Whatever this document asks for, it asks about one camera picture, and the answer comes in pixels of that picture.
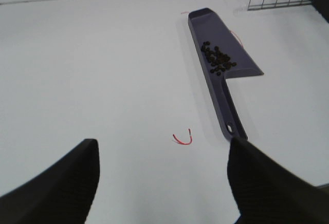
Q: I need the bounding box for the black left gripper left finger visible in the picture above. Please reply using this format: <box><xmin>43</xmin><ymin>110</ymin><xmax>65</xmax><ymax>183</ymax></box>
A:
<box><xmin>1</xmin><ymin>139</ymin><xmax>100</xmax><ymax>223</ymax></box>

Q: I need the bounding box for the purple plastic dustpan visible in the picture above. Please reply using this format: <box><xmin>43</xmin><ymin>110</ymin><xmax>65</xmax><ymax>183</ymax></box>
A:
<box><xmin>188</xmin><ymin>8</ymin><xmax>264</xmax><ymax>140</ymax></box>

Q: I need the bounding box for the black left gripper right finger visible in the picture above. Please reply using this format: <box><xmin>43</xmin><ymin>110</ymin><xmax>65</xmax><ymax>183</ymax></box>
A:
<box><xmin>227</xmin><ymin>137</ymin><xmax>328</xmax><ymax>223</ymax></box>

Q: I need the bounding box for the pile of coffee beans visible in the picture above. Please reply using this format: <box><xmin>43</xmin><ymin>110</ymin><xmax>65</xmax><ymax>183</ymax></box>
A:
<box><xmin>200</xmin><ymin>41</ymin><xmax>237</xmax><ymax>77</ymax></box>

